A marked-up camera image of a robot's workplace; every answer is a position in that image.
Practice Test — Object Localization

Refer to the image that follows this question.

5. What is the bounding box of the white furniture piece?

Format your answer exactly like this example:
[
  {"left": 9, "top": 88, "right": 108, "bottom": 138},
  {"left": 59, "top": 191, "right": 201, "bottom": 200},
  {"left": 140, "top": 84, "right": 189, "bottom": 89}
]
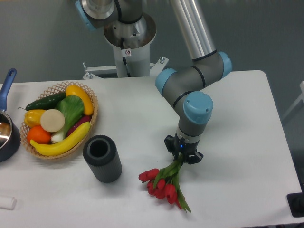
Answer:
[{"left": 281, "top": 81, "right": 304, "bottom": 125}]

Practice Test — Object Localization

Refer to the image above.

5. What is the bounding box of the white cylinder object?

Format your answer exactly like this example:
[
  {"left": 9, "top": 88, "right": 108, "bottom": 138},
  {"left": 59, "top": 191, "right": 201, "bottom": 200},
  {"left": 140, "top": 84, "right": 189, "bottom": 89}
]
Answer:
[{"left": 0, "top": 195, "right": 17, "bottom": 210}]

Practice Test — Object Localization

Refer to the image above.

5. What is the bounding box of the white metal base frame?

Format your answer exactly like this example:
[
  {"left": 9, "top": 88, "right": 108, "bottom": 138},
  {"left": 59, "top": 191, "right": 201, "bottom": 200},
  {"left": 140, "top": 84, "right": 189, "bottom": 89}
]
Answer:
[{"left": 82, "top": 57, "right": 169, "bottom": 80}]

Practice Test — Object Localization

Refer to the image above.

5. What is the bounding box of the orange fruit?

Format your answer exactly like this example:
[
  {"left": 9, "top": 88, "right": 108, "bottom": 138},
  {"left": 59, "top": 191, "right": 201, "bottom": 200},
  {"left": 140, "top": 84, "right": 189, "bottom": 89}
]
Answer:
[{"left": 27, "top": 126, "right": 51, "bottom": 144}]

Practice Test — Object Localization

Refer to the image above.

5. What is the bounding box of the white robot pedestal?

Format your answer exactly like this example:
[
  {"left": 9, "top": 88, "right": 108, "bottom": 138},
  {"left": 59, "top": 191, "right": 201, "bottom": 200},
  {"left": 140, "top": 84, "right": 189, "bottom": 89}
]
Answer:
[{"left": 104, "top": 13, "right": 156, "bottom": 77}]

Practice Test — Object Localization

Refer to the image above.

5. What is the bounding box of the red tulip bouquet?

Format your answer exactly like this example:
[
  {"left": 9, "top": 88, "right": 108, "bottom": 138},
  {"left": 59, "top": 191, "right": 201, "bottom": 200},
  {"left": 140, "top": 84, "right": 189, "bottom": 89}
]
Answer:
[{"left": 138, "top": 154, "right": 191, "bottom": 212}]

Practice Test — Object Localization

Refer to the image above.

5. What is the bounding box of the blue handled saucepan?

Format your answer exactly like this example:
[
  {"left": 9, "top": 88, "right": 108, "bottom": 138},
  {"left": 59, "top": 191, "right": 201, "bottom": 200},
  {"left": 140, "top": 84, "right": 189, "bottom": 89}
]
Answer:
[{"left": 0, "top": 68, "right": 20, "bottom": 162}]

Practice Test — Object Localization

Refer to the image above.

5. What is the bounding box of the dark grey ribbed vase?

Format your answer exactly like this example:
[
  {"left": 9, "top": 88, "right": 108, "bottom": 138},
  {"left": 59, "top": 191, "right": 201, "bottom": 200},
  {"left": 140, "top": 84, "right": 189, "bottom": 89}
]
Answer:
[{"left": 83, "top": 135, "right": 122, "bottom": 183}]

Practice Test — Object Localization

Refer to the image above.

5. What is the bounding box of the green cucumber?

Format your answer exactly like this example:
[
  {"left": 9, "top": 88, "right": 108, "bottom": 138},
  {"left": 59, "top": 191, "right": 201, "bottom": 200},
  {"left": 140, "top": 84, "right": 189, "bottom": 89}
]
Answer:
[{"left": 18, "top": 92, "right": 66, "bottom": 111}]

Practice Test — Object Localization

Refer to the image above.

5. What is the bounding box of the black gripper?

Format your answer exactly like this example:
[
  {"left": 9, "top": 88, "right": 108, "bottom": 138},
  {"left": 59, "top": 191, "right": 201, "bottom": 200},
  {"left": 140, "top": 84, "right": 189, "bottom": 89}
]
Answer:
[{"left": 164, "top": 134, "right": 204, "bottom": 165}]

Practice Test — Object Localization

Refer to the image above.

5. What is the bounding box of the yellow banana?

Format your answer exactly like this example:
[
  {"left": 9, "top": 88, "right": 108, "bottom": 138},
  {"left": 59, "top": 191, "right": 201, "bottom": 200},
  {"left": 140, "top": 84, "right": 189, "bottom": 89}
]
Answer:
[{"left": 30, "top": 122, "right": 91, "bottom": 157}]

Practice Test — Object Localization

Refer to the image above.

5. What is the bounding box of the yellow squash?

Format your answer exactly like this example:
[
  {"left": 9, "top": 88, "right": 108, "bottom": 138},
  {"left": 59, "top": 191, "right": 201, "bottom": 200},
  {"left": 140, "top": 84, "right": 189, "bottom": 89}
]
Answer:
[{"left": 66, "top": 85, "right": 94, "bottom": 115}]

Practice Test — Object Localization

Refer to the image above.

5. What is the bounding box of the yellow bell pepper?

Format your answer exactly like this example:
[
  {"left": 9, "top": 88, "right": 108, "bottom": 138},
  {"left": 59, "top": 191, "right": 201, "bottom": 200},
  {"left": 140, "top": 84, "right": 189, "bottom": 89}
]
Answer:
[{"left": 24, "top": 109, "right": 46, "bottom": 128}]

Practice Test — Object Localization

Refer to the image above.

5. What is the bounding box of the green leafy bok choy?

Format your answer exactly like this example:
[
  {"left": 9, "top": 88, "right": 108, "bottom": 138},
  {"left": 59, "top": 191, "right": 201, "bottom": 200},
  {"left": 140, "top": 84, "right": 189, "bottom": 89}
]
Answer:
[{"left": 51, "top": 95, "right": 84, "bottom": 143}]

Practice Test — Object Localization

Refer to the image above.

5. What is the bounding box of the beige round disc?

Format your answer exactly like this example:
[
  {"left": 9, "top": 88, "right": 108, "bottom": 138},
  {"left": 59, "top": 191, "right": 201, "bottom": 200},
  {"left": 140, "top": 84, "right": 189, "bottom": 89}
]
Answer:
[{"left": 40, "top": 109, "right": 65, "bottom": 133}]

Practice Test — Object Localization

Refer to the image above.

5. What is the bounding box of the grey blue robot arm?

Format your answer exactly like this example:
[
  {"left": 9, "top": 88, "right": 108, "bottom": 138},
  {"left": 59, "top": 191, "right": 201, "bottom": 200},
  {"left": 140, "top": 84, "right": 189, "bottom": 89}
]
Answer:
[{"left": 75, "top": 0, "right": 232, "bottom": 164}]

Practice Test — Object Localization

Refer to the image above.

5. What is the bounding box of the purple eggplant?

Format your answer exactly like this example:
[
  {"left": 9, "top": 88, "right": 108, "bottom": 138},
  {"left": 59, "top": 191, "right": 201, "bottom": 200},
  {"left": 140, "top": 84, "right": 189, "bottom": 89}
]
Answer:
[{"left": 66, "top": 115, "right": 91, "bottom": 136}]

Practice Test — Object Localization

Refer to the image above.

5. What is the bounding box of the black device at edge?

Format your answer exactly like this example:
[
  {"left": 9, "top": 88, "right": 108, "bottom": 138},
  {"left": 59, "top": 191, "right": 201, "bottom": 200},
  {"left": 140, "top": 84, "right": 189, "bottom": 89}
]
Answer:
[{"left": 286, "top": 192, "right": 304, "bottom": 218}]

